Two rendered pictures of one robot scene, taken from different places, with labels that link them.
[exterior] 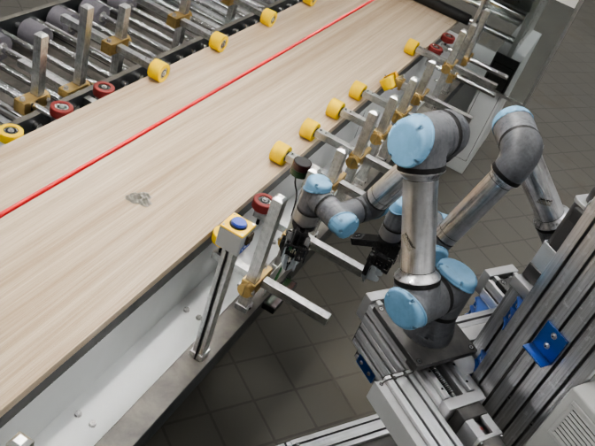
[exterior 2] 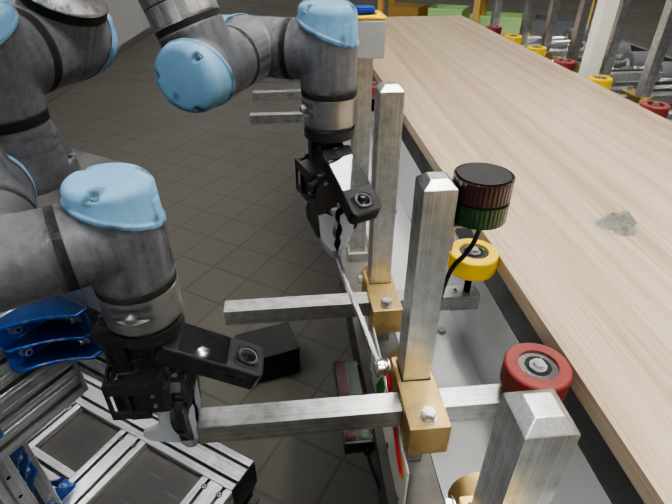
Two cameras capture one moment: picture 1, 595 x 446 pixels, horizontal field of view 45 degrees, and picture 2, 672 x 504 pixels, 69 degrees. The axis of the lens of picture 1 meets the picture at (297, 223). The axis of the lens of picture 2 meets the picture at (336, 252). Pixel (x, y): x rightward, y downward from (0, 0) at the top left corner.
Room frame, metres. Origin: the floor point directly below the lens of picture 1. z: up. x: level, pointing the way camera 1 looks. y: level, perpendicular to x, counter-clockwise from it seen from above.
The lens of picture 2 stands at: (2.29, -0.25, 1.35)
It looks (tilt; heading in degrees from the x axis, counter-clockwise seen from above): 34 degrees down; 159
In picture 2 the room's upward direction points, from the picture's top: straight up
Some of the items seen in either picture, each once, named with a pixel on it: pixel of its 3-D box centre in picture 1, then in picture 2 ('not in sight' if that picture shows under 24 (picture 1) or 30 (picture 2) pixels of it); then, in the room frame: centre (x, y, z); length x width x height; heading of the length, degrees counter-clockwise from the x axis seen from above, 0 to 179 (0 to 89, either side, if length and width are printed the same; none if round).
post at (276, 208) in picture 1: (260, 256); (381, 230); (1.67, 0.07, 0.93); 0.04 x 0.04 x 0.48; 75
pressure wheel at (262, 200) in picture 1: (260, 211); (529, 393); (1.99, 0.13, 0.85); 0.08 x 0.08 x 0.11
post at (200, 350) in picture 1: (213, 303); (359, 167); (1.42, 0.14, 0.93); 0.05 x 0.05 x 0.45; 75
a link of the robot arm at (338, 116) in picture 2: (307, 216); (327, 111); (1.66, -0.02, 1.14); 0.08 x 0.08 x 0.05
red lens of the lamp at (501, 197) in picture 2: (302, 165); (482, 184); (1.92, 0.05, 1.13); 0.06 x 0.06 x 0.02
